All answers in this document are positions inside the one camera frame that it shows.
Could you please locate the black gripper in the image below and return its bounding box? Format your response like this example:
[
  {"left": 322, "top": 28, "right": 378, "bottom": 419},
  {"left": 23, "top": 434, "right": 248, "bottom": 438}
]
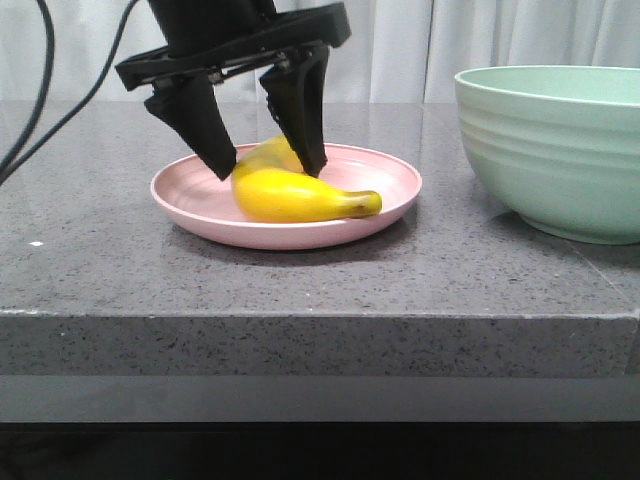
[{"left": 116, "top": 1, "right": 351, "bottom": 180}]

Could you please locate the yellow banana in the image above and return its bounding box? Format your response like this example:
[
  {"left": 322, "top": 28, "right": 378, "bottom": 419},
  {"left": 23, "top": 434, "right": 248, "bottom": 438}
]
[{"left": 232, "top": 135, "right": 382, "bottom": 223}]

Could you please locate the pink plate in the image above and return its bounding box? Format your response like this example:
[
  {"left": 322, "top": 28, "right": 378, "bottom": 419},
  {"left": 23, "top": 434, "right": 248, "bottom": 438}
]
[{"left": 150, "top": 143, "right": 422, "bottom": 251}]

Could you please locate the green bowl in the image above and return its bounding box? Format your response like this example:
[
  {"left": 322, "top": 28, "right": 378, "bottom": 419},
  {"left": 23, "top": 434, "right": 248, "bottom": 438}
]
[{"left": 455, "top": 65, "right": 639, "bottom": 245}]

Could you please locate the grey curtain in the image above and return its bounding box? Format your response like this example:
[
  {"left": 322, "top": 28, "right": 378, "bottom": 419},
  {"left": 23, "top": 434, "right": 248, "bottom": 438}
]
[{"left": 0, "top": 0, "right": 640, "bottom": 106}]

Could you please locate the black cable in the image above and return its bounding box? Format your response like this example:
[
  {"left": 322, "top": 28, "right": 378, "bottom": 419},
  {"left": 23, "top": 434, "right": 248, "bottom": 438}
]
[
  {"left": 0, "top": 0, "right": 56, "bottom": 174},
  {"left": 0, "top": 0, "right": 139, "bottom": 187}
]

